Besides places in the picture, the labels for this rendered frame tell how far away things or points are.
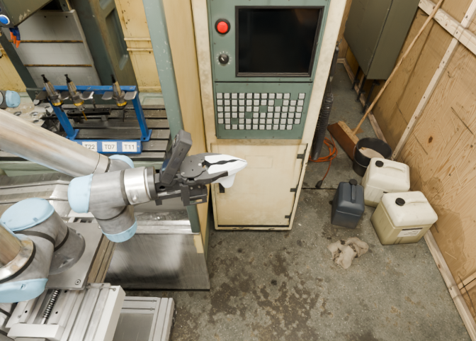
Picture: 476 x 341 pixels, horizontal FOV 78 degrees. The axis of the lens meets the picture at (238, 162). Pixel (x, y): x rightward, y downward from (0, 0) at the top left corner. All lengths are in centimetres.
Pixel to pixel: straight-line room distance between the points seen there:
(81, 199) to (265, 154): 120
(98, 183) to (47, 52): 182
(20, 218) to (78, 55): 153
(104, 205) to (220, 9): 83
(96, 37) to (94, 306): 165
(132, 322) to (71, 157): 139
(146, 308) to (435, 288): 190
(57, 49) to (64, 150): 164
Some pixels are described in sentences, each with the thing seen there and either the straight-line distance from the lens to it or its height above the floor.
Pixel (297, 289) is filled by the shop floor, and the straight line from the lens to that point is 222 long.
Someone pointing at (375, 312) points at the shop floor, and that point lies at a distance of 231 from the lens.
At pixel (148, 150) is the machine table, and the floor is 89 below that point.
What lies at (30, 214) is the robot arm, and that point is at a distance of 95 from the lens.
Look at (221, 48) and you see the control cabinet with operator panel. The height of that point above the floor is 151.
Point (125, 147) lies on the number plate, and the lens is 174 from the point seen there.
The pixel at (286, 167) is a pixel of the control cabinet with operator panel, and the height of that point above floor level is 76.
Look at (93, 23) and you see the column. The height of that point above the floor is 133.
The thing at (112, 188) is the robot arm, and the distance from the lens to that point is 63.
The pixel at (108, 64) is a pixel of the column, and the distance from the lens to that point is 231.
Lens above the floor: 204
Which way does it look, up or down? 46 degrees down
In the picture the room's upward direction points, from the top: straight up
